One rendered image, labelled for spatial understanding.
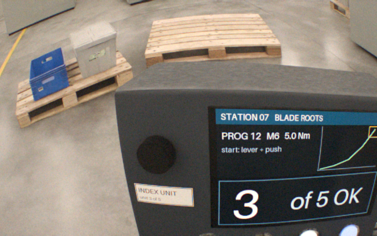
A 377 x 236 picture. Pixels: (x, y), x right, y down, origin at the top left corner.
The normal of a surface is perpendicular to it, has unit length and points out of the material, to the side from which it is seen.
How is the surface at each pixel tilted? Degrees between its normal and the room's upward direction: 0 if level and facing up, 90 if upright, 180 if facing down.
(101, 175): 0
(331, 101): 75
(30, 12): 90
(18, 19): 90
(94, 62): 95
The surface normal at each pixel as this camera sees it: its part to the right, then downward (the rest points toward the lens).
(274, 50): 0.01, 0.50
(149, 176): -0.22, 0.31
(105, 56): 0.42, 0.53
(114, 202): -0.11, -0.84
